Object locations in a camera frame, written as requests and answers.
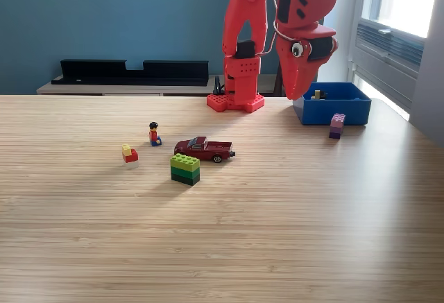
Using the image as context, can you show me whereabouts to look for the blue plastic box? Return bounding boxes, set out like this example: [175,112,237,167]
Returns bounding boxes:
[291,81,372,126]

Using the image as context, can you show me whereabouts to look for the yellow red white brick stack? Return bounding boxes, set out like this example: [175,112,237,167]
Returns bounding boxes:
[121,143,139,170]

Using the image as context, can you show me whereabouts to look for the purple brick stack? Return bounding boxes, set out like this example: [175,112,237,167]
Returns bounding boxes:
[328,112,346,140]

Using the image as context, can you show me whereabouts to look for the bright window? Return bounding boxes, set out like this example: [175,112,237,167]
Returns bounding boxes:
[360,0,444,39]

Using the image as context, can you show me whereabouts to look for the dark red toy pickup car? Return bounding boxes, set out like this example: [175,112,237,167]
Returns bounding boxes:
[173,136,237,164]

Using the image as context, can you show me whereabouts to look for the toy figure red shirt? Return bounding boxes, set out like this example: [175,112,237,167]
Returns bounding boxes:
[148,121,163,147]

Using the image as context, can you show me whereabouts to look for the grey window heating unit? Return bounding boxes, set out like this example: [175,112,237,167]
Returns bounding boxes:
[348,18,426,112]

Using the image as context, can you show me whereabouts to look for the green brick stack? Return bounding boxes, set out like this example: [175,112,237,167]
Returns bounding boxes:
[169,153,201,187]

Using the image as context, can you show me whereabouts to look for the pale wooden sideboard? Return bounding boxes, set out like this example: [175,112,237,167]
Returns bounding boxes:
[36,73,278,98]

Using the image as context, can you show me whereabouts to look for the black long shelf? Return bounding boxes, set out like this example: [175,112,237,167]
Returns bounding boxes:
[51,59,210,87]

